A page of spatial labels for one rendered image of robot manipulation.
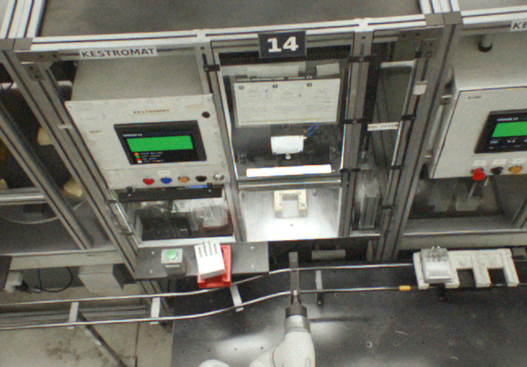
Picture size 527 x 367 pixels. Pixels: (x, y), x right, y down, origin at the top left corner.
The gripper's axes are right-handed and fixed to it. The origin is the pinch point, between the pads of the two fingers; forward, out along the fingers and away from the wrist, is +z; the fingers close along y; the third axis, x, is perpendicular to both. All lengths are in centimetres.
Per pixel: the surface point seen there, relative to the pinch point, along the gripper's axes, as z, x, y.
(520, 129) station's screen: 18, -69, 50
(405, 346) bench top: -17, -43, -44
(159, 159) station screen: 18, 41, 45
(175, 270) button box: 8, 47, -17
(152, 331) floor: 18, 77, -112
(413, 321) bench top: -7, -48, -44
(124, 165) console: 20, 54, 39
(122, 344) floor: 12, 92, -112
